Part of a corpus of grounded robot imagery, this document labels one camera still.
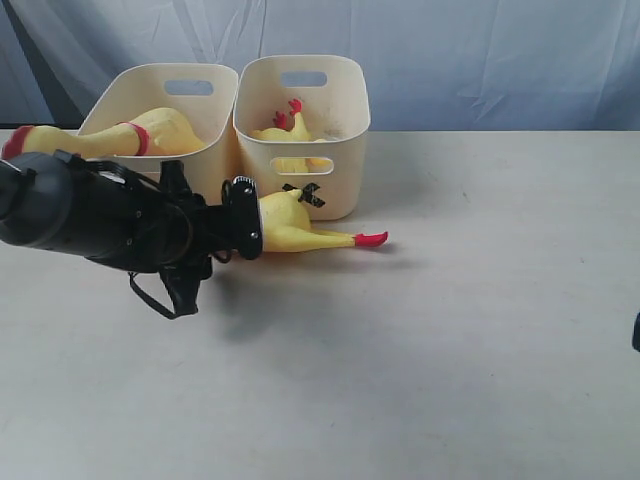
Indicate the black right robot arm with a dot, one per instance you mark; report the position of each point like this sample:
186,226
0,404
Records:
635,340

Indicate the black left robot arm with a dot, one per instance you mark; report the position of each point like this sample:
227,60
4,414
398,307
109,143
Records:
161,233

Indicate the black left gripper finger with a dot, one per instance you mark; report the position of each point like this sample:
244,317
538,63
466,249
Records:
182,285

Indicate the whole rubber chicken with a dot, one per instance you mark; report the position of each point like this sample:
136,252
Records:
287,227
161,131

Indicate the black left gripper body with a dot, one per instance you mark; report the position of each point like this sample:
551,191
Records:
205,231

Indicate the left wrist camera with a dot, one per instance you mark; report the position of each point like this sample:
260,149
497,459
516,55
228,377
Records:
240,199

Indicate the cream bin marked O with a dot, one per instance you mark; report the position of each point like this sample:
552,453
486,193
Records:
203,93

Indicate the cream bin marked X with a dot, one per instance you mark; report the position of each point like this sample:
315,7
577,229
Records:
335,107

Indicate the headless rubber chicken body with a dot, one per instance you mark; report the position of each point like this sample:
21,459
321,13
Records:
298,133

